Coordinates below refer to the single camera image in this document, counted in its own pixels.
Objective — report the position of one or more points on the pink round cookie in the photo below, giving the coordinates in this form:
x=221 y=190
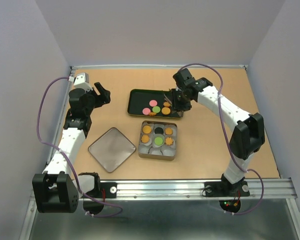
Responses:
x=153 y=103
x=146 y=111

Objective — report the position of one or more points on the orange flower cookie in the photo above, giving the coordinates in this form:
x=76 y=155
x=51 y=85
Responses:
x=169 y=141

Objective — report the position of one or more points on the green round cookie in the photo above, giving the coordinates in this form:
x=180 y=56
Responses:
x=159 y=141
x=156 y=109

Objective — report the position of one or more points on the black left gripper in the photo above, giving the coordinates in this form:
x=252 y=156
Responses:
x=103 y=98

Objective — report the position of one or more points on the tin lid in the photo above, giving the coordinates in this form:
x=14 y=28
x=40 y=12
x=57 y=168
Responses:
x=111 y=149

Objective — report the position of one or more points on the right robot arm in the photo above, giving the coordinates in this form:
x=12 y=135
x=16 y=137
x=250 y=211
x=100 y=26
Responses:
x=248 y=131

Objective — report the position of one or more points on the black round cookie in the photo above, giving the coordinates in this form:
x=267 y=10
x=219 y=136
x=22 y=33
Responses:
x=159 y=130

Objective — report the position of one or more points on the square cookie tin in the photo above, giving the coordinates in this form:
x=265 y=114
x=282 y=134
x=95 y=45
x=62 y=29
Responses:
x=158 y=153

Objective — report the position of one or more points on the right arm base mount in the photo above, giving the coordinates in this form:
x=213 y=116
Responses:
x=223 y=189

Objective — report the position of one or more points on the round orange cookie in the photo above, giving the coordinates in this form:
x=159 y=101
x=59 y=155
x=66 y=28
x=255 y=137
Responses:
x=147 y=129
x=145 y=139

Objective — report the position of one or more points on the metal tongs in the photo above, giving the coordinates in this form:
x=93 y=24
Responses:
x=169 y=97

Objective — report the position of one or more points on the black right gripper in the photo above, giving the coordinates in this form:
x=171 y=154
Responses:
x=176 y=104

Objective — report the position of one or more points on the black cookie tray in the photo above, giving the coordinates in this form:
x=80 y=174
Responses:
x=140 y=98

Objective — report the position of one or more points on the aluminium front rail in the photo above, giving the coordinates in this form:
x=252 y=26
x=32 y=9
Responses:
x=159 y=190

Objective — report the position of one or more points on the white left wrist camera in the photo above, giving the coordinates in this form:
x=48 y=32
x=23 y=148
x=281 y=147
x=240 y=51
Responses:
x=81 y=81

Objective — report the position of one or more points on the orange leaf cookie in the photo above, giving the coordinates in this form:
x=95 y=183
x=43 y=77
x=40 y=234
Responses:
x=152 y=114

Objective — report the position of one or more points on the orange dotted cookie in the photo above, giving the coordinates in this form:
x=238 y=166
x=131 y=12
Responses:
x=165 y=111

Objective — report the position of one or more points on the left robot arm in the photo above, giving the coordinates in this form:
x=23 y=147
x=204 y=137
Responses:
x=58 y=188

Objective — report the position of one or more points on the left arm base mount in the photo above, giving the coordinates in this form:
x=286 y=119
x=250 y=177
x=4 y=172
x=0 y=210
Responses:
x=105 y=190

